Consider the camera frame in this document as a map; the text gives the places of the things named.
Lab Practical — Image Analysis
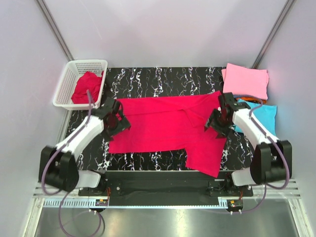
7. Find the crimson t shirt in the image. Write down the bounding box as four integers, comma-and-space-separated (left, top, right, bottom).
71, 72, 103, 104
109, 91, 226, 177

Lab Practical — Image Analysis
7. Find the folded cyan t shirt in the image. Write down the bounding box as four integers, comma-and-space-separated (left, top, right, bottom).
233, 99, 277, 136

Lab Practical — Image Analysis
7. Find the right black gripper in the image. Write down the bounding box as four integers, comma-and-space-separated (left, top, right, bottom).
203, 109, 233, 139

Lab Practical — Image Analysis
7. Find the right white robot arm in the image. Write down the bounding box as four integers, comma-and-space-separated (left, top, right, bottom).
204, 92, 292, 196

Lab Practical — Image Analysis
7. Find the crimson t shirt in basket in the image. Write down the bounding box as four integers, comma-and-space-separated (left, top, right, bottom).
71, 72, 103, 104

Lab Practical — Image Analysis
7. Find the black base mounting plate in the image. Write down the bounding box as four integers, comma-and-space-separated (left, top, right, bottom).
78, 170, 254, 207

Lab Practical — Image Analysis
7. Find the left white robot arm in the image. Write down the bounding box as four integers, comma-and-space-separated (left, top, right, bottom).
39, 98, 131, 196

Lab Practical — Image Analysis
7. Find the black marble pattern mat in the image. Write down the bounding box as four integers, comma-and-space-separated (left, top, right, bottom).
77, 67, 254, 171

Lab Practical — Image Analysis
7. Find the white plastic basket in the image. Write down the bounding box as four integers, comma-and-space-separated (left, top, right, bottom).
53, 59, 108, 111

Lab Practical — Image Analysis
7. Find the folded pink t shirt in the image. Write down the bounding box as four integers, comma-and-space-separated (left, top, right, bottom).
221, 63, 269, 100

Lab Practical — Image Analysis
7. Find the folded orange t shirt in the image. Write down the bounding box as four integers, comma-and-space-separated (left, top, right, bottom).
238, 97, 267, 104

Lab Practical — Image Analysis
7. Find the aluminium frame rail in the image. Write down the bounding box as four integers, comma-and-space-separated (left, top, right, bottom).
33, 179, 302, 198

